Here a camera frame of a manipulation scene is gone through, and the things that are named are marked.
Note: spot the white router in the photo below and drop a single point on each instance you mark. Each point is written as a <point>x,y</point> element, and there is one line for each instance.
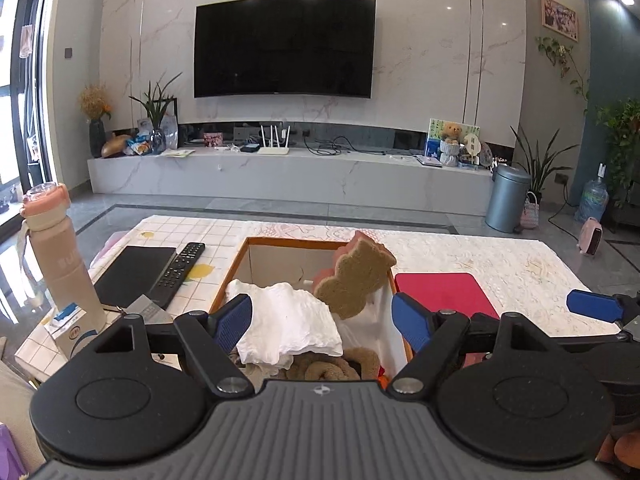
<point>274,149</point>

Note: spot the pile of snack bags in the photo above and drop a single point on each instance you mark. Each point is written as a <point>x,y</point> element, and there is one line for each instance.
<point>137,146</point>

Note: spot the dark vase with dried flowers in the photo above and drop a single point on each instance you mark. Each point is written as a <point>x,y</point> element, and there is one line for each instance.
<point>96,130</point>

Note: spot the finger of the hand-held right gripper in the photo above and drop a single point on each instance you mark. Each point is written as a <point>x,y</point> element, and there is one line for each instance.
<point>592,305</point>

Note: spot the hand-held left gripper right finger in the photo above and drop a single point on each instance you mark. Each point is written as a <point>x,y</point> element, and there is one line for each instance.
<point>410,322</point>

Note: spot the black notebook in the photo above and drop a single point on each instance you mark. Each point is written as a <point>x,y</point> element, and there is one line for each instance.
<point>132,275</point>

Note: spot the pink space heater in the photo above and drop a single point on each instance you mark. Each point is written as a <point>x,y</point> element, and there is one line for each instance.
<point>591,237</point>

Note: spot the green plant in glass vase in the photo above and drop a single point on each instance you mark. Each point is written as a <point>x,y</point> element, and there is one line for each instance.
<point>156,120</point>

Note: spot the blue water jug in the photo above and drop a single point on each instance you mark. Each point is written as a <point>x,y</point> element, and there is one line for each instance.
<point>592,200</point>

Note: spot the grey marble television console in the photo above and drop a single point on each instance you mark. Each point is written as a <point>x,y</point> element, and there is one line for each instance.
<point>300,180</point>

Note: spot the brown fluffy towel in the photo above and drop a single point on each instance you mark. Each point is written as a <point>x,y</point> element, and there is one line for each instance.
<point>330,367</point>

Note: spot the pink picture box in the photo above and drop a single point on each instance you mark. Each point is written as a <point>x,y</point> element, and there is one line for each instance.
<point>213,140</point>

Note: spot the framed wall picture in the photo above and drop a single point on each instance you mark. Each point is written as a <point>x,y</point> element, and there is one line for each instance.
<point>560,17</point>

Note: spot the pink beige water bottle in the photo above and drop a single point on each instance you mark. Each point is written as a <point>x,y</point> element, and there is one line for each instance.
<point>60,270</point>

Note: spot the black remote control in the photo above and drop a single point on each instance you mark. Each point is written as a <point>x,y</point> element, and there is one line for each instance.
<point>177,272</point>

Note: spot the green printed card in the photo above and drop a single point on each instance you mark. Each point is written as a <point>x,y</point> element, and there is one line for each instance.
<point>434,132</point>

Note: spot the purple plastic bag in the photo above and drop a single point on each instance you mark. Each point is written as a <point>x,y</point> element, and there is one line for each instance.
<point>10,455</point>

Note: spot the small black box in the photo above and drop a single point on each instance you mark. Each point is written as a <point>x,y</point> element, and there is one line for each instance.
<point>250,148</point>

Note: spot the printed checked tablecloth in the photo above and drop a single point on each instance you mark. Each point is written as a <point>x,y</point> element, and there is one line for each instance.
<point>500,260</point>

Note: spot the blue white milk carton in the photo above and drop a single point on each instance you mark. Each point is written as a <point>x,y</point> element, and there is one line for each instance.
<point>70,335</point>

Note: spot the grey blue metal trash can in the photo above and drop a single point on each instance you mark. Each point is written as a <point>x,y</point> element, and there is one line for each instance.
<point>506,200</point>

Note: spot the white box with orange rim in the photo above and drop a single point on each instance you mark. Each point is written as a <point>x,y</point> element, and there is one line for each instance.
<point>280,265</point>

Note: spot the black wall television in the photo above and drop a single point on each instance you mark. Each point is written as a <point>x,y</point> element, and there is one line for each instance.
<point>285,47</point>

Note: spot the teddy bear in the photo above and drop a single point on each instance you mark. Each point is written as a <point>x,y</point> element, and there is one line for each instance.
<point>451,142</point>

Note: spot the hanging vine plant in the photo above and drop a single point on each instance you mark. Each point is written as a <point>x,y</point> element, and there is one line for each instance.
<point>562,57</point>

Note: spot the yellow green paper sheet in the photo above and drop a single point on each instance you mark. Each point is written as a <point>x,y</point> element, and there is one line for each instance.
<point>175,153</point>

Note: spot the bear-shaped brown pink sponge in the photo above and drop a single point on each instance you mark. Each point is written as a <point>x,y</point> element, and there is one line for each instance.
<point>350,280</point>

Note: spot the grey book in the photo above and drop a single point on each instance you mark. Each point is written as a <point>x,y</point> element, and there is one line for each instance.
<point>150,310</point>

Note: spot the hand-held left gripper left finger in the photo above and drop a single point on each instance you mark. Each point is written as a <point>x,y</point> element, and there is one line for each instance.
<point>234,322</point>

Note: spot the brown wooden ornament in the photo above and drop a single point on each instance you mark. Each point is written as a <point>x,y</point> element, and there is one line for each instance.
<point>115,147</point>

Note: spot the long-leaf potted plant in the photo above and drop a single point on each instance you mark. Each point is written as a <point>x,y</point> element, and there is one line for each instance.
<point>542,170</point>

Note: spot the bushy green houseplant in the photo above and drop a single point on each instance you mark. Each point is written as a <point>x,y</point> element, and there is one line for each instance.
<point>622,145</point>

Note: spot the white cloth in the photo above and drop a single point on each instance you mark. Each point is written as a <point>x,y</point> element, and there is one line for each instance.
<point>285,320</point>

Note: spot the small pink woven basket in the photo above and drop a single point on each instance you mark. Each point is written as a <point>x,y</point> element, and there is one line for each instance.
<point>530,212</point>

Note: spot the red mat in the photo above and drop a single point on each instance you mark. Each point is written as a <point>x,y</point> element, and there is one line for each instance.
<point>440,295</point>

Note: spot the beige sofa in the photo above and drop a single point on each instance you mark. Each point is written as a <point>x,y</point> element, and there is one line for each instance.
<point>15,390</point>

